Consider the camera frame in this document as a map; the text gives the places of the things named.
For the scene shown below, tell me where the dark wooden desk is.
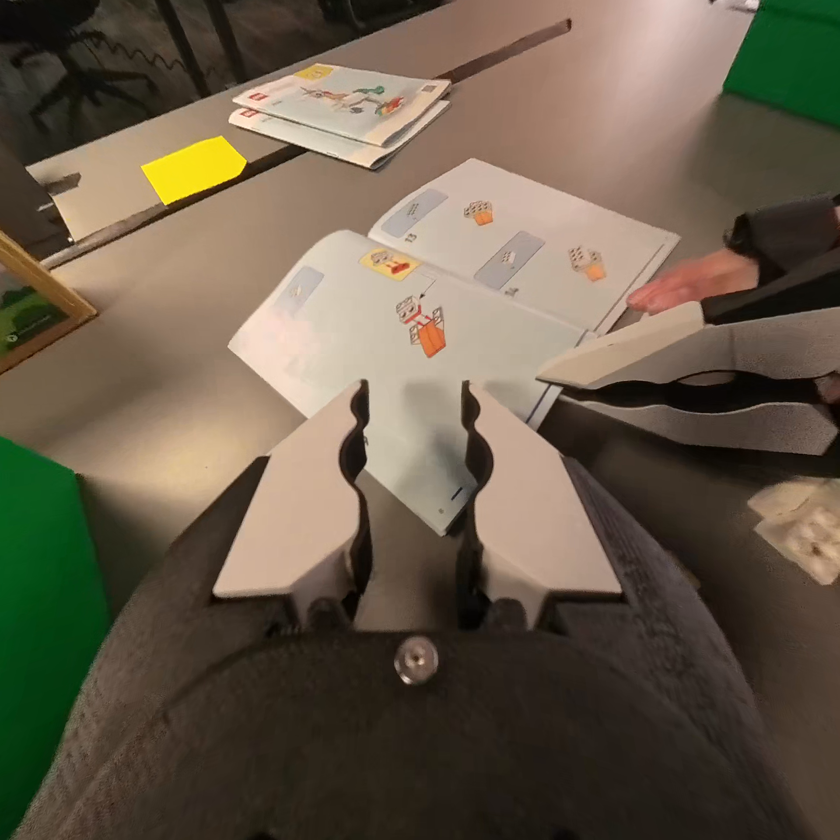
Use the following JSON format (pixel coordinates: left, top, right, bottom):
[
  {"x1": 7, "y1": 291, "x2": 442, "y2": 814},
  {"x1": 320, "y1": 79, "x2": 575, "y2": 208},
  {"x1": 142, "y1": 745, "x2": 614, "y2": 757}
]
[{"x1": 153, "y1": 0, "x2": 252, "y2": 101}]

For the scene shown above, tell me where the yellow sticky note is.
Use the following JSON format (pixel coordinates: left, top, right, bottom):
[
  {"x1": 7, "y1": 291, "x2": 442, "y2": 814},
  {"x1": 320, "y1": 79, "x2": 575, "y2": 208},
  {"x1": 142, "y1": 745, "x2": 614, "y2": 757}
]
[{"x1": 140, "y1": 135, "x2": 248, "y2": 206}]

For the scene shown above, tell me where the person's right forearm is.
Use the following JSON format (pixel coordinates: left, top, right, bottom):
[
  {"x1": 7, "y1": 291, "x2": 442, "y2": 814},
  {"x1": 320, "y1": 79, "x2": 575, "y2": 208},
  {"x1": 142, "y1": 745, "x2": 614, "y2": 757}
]
[{"x1": 724, "y1": 194, "x2": 840, "y2": 291}]

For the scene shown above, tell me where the green plastic bin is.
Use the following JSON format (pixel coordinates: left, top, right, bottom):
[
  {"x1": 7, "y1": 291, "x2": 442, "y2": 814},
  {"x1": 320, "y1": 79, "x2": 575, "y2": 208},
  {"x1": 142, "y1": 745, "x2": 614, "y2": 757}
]
[
  {"x1": 722, "y1": 0, "x2": 840, "y2": 127},
  {"x1": 0, "y1": 435, "x2": 111, "y2": 840}
]

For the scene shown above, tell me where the light blue instruction booklet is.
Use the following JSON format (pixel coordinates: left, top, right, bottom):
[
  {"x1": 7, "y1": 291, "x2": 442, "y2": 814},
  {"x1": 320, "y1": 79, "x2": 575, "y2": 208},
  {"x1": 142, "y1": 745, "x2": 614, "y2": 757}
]
[{"x1": 227, "y1": 157, "x2": 681, "y2": 537}]

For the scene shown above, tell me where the white lego assembly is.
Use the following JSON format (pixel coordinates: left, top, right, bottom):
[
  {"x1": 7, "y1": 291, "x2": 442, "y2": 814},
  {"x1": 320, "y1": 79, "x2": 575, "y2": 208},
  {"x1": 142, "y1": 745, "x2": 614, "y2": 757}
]
[{"x1": 747, "y1": 478, "x2": 840, "y2": 587}]

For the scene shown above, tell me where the dark grey box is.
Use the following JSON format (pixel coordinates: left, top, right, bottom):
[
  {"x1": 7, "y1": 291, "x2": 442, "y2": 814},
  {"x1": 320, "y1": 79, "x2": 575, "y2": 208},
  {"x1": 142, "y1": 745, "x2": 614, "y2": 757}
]
[{"x1": 0, "y1": 143, "x2": 72, "y2": 261}]

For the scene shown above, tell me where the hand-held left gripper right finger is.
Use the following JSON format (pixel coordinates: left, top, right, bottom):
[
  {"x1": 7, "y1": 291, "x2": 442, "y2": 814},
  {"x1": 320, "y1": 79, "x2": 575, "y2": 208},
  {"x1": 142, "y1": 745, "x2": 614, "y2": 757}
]
[{"x1": 457, "y1": 379, "x2": 624, "y2": 630}]

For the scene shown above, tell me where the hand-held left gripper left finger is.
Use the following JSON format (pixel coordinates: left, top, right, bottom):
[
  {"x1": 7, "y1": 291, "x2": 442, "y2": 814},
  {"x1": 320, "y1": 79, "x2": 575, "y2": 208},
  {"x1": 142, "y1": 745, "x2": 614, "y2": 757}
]
[{"x1": 213, "y1": 379, "x2": 372, "y2": 627}]

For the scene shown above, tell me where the person's right hand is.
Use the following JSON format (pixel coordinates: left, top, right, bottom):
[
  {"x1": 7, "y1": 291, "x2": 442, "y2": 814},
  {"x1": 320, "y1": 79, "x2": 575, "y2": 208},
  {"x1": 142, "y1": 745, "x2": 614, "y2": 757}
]
[{"x1": 626, "y1": 251, "x2": 763, "y2": 316}]

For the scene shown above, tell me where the black office chair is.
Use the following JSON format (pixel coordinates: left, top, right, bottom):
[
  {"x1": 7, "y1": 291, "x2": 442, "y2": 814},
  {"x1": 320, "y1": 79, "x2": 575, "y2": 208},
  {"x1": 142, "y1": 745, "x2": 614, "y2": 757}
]
[{"x1": 0, "y1": 0, "x2": 160, "y2": 135}]

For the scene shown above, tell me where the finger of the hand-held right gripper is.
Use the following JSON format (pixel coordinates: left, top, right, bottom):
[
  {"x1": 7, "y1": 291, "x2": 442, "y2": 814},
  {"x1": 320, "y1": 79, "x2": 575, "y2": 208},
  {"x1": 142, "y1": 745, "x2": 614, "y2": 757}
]
[
  {"x1": 570, "y1": 388, "x2": 840, "y2": 458},
  {"x1": 537, "y1": 302, "x2": 840, "y2": 395}
]

